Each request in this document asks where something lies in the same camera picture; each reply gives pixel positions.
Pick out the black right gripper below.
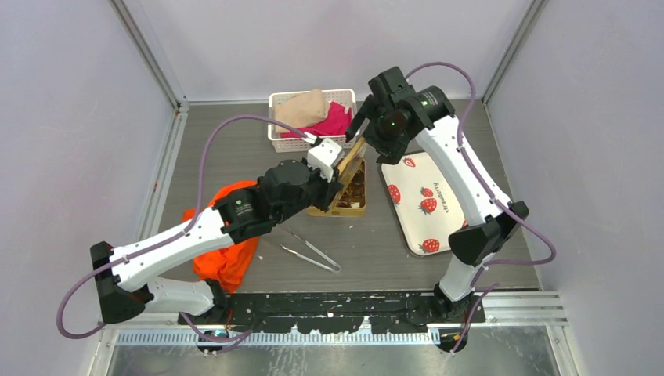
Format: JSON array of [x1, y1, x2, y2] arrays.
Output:
[[345, 95, 409, 166]]

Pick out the silver box lid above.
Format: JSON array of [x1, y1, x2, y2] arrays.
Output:
[[337, 137, 367, 182]]

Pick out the metal tongs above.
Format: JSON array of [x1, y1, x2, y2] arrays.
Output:
[[277, 228, 342, 274]]

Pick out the gold chocolate tray box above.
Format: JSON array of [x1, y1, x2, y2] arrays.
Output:
[[305, 160, 367, 218]]

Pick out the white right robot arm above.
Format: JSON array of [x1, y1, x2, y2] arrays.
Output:
[[345, 67, 529, 322]]

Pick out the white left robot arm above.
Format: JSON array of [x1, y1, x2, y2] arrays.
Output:
[[90, 157, 343, 324]]

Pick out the white plastic basket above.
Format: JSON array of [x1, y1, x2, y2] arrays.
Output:
[[269, 89, 356, 149]]

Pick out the pink cloth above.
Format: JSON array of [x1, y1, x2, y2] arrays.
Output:
[[298, 102, 352, 136]]

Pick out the beige cloth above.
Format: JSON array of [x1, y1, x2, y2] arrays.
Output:
[[275, 89, 330, 128]]

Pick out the strawberry pattern tray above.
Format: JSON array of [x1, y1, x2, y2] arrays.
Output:
[[379, 151, 467, 257]]

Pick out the orange cloth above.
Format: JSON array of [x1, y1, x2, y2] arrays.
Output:
[[181, 179, 261, 294]]

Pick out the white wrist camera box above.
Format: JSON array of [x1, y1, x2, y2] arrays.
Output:
[[305, 137, 344, 183]]

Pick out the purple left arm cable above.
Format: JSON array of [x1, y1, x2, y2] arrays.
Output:
[[55, 114, 319, 356]]

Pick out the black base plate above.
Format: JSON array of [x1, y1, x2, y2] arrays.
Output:
[[190, 291, 485, 334]]

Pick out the white slotted cable duct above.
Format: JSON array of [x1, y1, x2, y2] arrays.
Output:
[[116, 327, 440, 346]]

